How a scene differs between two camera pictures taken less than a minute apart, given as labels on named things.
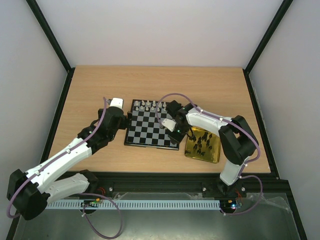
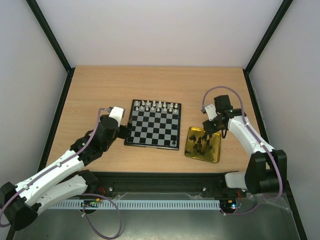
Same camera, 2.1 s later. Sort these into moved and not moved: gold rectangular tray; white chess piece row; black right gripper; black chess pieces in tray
Moved: black right gripper
Not moved: white chess piece row; black chess pieces in tray; gold rectangular tray
